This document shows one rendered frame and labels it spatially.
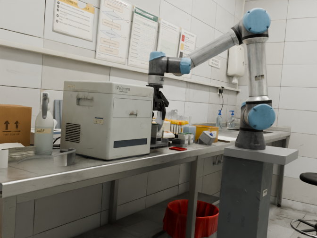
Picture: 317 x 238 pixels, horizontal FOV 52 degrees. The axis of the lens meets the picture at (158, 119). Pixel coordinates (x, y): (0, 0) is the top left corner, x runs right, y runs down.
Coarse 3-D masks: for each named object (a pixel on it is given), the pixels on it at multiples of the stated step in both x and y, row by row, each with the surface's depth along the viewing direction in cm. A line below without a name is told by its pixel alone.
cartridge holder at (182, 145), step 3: (174, 141) 180; (177, 141) 178; (180, 141) 177; (183, 141) 180; (171, 144) 180; (174, 144) 179; (177, 144) 178; (180, 144) 177; (183, 144) 177; (186, 144) 180
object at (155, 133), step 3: (153, 126) 153; (156, 126) 152; (153, 129) 153; (156, 129) 152; (153, 132) 153; (156, 132) 152; (159, 132) 154; (153, 135) 153; (156, 135) 152; (159, 135) 154
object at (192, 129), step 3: (186, 126) 200; (189, 126) 202; (192, 126) 204; (183, 129) 199; (186, 129) 197; (189, 129) 197; (192, 129) 201; (195, 129) 204; (183, 132) 199; (189, 132) 197; (192, 132) 201; (195, 132) 205; (195, 135) 205; (195, 141) 202
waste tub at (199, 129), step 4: (196, 128) 210; (200, 128) 208; (204, 128) 206; (208, 128) 205; (212, 128) 207; (216, 128) 212; (196, 132) 210; (200, 132) 208; (212, 132) 208; (216, 132) 212; (196, 136) 210; (216, 136) 213; (196, 140) 210; (216, 140) 213
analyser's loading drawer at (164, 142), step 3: (153, 138) 152; (156, 138) 151; (159, 138) 156; (162, 138) 161; (165, 138) 160; (150, 141) 153; (153, 141) 152; (156, 141) 157; (159, 141) 154; (162, 141) 161; (165, 141) 160; (150, 144) 148; (153, 144) 149; (156, 144) 151; (159, 144) 153; (162, 144) 155; (165, 144) 158
